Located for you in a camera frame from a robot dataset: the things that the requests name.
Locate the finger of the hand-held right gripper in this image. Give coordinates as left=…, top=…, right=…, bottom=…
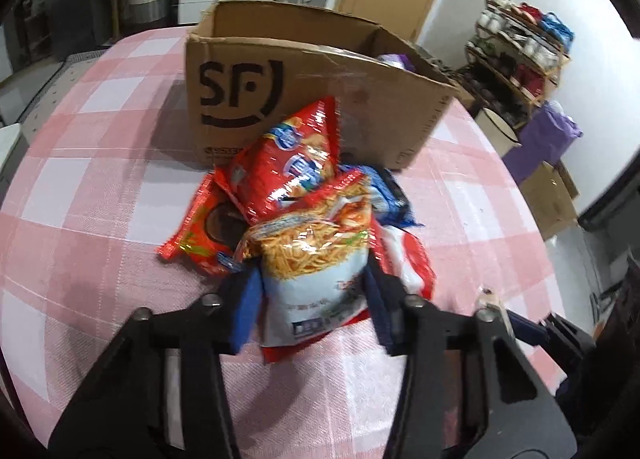
left=507, top=310, right=551, bottom=349
left=540, top=311, right=598, bottom=382

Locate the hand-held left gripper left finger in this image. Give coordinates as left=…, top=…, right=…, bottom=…
left=47, top=266, right=264, bottom=459

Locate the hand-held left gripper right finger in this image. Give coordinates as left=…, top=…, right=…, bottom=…
left=364, top=255, right=580, bottom=459

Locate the red and white snack bag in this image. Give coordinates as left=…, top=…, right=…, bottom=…
left=260, top=224, right=437, bottom=365

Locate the white noodle snack bag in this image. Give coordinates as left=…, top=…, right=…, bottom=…
left=234, top=178, right=383, bottom=357

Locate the red cookie packet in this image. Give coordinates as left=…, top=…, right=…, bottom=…
left=156, top=172, right=253, bottom=277

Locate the blue cookie packet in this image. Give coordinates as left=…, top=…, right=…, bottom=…
left=345, top=165, right=425, bottom=230

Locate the large red chips bag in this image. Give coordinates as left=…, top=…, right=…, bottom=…
left=214, top=96, right=343, bottom=225

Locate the brown cardboard box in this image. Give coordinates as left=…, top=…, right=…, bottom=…
left=184, top=0, right=458, bottom=172

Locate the purple and white snack packet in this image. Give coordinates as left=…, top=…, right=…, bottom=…
left=376, top=52, right=417, bottom=74

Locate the brown paper bag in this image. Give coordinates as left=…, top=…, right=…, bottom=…
left=519, top=159, right=582, bottom=241

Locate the pink checked tablecloth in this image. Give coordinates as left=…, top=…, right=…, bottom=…
left=0, top=26, right=576, bottom=459

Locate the purple bag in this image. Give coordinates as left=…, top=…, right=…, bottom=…
left=501, top=100, right=584, bottom=186

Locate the cream waste bin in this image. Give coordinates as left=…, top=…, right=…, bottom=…
left=471, top=106, right=522, bottom=158

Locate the scattered pile of sneakers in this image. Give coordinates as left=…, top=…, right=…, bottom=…
left=410, top=39, right=471, bottom=90

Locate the wooden shoe rack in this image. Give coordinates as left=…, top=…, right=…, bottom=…
left=465, top=4, right=572, bottom=130

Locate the grey side cabinet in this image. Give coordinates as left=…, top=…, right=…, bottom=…
left=0, top=123, right=25, bottom=175

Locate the dotted grey mat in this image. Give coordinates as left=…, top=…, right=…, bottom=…
left=0, top=50, right=110, bottom=140

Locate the grey refrigerator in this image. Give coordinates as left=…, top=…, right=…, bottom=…
left=10, top=0, right=118, bottom=72

